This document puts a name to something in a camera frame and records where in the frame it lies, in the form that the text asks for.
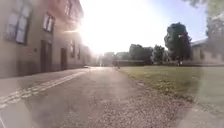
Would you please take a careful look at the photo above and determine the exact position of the long brown brick building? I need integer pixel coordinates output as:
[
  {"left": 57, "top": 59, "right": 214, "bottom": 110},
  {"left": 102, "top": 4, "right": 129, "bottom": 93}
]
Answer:
[{"left": 0, "top": 0, "right": 93, "bottom": 79}]

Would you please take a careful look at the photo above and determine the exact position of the blurred green tree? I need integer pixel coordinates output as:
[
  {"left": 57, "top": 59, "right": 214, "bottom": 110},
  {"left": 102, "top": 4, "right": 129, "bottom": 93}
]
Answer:
[{"left": 183, "top": 0, "right": 224, "bottom": 41}]

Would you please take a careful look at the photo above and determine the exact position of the cobblestone strip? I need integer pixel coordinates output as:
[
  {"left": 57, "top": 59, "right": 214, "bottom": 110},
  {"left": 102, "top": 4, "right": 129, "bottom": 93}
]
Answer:
[{"left": 0, "top": 69, "right": 89, "bottom": 109}]

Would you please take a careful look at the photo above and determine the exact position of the tall dark tree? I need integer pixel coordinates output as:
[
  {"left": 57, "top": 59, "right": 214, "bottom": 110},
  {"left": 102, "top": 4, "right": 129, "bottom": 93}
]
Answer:
[{"left": 163, "top": 21, "right": 193, "bottom": 66}]

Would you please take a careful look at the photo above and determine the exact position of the low pale building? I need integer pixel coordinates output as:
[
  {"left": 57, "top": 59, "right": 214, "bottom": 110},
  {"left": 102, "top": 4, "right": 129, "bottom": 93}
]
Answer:
[{"left": 189, "top": 37, "right": 224, "bottom": 66}]

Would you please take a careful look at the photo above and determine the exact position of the pale pavement strip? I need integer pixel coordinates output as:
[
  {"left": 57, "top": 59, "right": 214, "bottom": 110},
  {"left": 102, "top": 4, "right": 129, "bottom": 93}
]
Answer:
[{"left": 0, "top": 68, "right": 84, "bottom": 98}]

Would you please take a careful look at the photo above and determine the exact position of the row of trees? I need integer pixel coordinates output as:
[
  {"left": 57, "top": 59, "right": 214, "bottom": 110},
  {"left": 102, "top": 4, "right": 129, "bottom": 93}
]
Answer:
[{"left": 99, "top": 43, "right": 166, "bottom": 67}]

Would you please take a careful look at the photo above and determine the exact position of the grey gravel road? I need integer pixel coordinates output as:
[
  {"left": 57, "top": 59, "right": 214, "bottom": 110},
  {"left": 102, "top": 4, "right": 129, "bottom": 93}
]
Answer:
[{"left": 0, "top": 66, "right": 224, "bottom": 128}]

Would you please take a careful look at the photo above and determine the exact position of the green lawn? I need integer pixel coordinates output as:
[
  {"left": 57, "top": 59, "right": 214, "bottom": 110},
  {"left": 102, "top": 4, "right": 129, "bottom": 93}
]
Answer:
[{"left": 118, "top": 65, "right": 224, "bottom": 114}]

